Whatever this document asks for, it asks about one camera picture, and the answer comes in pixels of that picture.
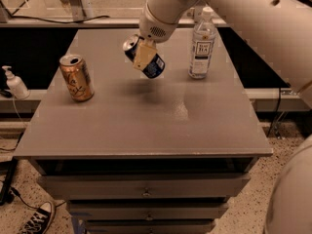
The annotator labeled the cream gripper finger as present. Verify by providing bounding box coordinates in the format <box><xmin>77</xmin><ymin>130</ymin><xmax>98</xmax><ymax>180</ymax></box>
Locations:
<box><xmin>133</xmin><ymin>39</ymin><xmax>157</xmax><ymax>71</ymax></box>

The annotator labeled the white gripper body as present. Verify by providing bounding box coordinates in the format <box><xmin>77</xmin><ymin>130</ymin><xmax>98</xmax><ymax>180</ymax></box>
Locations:
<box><xmin>139</xmin><ymin>0</ymin><xmax>179</xmax><ymax>43</ymax></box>

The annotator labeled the blue pepsi can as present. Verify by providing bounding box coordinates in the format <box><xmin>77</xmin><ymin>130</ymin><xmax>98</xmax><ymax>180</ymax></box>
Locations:
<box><xmin>123</xmin><ymin>34</ymin><xmax>166</xmax><ymax>79</ymax></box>

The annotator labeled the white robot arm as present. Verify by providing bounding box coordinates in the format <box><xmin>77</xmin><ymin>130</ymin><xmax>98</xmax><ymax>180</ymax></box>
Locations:
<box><xmin>139</xmin><ymin>0</ymin><xmax>312</xmax><ymax>234</ymax></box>

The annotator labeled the gold soda can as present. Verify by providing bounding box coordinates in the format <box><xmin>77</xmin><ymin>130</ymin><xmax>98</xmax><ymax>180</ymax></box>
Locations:
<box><xmin>59</xmin><ymin>54</ymin><xmax>94</xmax><ymax>101</ymax></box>

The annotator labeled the clear water bottle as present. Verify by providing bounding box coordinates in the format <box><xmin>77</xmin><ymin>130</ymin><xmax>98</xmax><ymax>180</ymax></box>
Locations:
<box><xmin>188</xmin><ymin>7</ymin><xmax>217</xmax><ymax>79</ymax></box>

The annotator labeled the grey drawer cabinet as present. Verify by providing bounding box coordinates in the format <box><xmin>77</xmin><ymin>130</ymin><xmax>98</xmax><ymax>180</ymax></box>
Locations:
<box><xmin>15</xmin><ymin>28</ymin><xmax>272</xmax><ymax>234</ymax></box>

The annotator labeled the white pump dispenser bottle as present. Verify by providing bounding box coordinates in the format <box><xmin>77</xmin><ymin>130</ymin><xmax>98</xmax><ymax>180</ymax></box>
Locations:
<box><xmin>2</xmin><ymin>65</ymin><xmax>30</xmax><ymax>99</ymax></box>

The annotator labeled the black canvas sneaker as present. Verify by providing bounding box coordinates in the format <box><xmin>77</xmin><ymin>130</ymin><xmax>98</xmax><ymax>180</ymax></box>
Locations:
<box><xmin>18</xmin><ymin>201</ymin><xmax>56</xmax><ymax>234</ymax></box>

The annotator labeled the grey metal frame post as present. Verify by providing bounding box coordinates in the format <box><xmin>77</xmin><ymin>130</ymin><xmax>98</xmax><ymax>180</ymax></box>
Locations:
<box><xmin>69</xmin><ymin>0</ymin><xmax>94</xmax><ymax>20</ymax></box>

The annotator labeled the black cable on ledge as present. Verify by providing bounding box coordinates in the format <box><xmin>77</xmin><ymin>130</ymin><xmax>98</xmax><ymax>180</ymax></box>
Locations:
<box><xmin>11</xmin><ymin>14</ymin><xmax>111</xmax><ymax>24</ymax></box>

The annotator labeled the black floor cable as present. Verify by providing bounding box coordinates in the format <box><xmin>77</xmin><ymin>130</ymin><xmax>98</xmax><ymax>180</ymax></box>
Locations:
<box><xmin>9</xmin><ymin>186</ymin><xmax>67</xmax><ymax>212</ymax></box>

